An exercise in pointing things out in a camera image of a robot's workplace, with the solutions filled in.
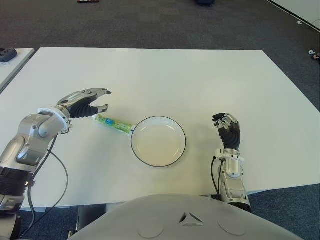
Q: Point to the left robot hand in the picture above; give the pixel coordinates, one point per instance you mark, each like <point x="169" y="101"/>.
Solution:
<point x="80" y="105"/>

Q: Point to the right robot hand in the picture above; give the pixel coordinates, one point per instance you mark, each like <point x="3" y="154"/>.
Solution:
<point x="230" y="136"/>

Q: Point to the green toothpaste tube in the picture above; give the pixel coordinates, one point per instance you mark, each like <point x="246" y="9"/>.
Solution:
<point x="112" y="123"/>

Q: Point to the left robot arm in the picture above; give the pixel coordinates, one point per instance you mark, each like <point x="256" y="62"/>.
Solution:
<point x="27" y="140"/>

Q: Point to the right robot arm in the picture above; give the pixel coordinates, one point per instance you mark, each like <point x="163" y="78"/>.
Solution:
<point x="232" y="172"/>

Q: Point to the white plate with black rim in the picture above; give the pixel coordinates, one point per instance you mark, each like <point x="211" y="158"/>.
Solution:
<point x="158" y="141"/>

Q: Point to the neighbouring white table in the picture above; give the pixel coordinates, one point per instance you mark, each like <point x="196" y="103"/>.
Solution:
<point x="13" y="72"/>

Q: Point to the black game controller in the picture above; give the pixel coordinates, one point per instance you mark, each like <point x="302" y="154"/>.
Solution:
<point x="7" y="55"/>

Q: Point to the grey robot torso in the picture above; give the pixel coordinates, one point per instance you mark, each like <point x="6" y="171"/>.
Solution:
<point x="190" y="220"/>

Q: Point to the grey table leg panel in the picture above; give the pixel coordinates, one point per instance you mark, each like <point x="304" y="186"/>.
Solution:
<point x="91" y="217"/>

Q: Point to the small white round floor item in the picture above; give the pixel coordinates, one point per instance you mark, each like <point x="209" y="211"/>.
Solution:
<point x="311" y="52"/>

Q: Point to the foot in black sandal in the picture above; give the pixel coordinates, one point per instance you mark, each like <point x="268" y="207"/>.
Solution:
<point x="316" y="56"/>

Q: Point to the white desk with black edge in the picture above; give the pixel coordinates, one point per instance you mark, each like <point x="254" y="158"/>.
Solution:
<point x="300" y="7"/>

